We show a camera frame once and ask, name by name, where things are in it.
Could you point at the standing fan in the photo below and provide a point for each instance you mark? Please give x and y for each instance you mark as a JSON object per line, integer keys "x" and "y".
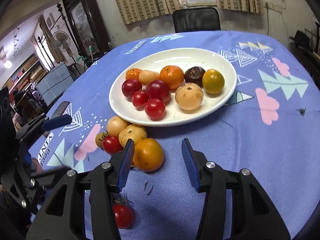
{"x": 60, "y": 40}

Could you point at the person's left hand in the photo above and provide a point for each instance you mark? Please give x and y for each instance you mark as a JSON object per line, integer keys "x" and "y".
{"x": 35, "y": 165}

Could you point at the yellow spotted round fruit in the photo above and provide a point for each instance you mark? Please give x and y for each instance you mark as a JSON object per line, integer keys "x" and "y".
{"x": 134, "y": 132}

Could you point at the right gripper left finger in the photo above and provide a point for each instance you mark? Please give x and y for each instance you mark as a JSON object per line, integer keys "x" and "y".
{"x": 62, "y": 213}

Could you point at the pale yellow round fruit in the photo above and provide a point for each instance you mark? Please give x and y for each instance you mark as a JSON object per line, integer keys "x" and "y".
{"x": 115, "y": 125}

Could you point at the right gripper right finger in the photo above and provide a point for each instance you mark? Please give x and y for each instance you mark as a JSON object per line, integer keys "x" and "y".
{"x": 254, "y": 216}

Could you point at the yellow green citrus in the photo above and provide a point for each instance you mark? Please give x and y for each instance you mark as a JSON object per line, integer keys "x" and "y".
{"x": 213, "y": 81}

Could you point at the blue patterned tablecloth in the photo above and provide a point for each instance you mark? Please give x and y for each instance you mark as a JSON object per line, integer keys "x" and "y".
{"x": 270, "y": 126}

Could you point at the red cherry tomato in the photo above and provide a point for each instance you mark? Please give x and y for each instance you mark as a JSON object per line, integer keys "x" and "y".
{"x": 140, "y": 98}
{"x": 155, "y": 109}

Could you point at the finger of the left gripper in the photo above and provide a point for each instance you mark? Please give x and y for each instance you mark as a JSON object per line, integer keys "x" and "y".
{"x": 36, "y": 127}

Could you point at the tan streaked round fruit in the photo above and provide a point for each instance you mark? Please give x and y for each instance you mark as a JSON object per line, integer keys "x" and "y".
{"x": 189, "y": 96}

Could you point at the smooth orange fruit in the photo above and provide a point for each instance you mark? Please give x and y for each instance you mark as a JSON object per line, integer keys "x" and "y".
{"x": 149, "y": 155}

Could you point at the small tan longan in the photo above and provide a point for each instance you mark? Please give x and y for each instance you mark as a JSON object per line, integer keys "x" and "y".
{"x": 100, "y": 138}

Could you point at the dark red plum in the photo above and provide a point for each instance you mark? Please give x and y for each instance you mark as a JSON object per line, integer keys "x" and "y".
{"x": 129, "y": 87}

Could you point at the fallen stemmed red tomato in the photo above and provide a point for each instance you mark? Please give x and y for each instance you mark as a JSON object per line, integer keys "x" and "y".
{"x": 123, "y": 214}

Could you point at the red cherry tomato front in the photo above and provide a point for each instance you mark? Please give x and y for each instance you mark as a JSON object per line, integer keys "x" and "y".
{"x": 155, "y": 109}

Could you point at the black office chair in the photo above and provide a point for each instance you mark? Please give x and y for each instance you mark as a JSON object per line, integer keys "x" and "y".
{"x": 196, "y": 19}

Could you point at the dark framed picture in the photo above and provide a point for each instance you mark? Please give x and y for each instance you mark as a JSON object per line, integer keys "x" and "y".
{"x": 88, "y": 28}

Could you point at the large pale yellow fruit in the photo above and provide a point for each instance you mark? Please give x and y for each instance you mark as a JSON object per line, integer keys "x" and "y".
{"x": 146, "y": 77}

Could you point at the white oval plate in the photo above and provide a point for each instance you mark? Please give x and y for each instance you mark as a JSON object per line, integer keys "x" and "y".
{"x": 185, "y": 58}

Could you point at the textured orange mandarin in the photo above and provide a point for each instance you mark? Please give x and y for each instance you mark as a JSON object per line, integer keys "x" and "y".
{"x": 173, "y": 76}

